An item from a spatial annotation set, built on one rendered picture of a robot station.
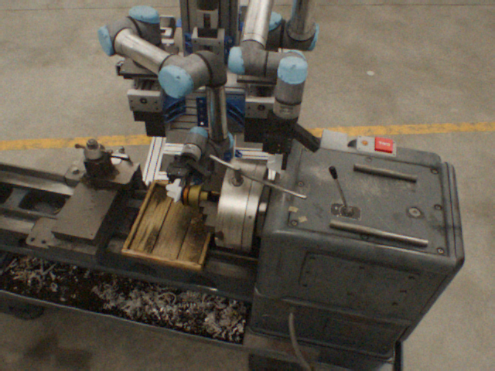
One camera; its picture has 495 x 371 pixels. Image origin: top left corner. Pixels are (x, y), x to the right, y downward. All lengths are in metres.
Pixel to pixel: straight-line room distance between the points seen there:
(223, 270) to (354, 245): 0.55
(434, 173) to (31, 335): 2.10
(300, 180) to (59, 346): 1.65
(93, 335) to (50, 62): 2.52
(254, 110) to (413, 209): 0.82
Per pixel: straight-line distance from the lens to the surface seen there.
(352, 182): 1.52
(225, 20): 2.14
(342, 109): 3.78
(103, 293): 2.10
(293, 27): 1.88
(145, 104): 2.04
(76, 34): 4.67
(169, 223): 1.83
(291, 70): 1.22
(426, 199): 1.55
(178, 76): 1.60
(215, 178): 1.60
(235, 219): 1.48
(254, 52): 1.35
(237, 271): 1.73
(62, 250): 1.81
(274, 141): 1.32
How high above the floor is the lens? 2.36
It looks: 49 degrees down
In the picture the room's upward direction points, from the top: 4 degrees clockwise
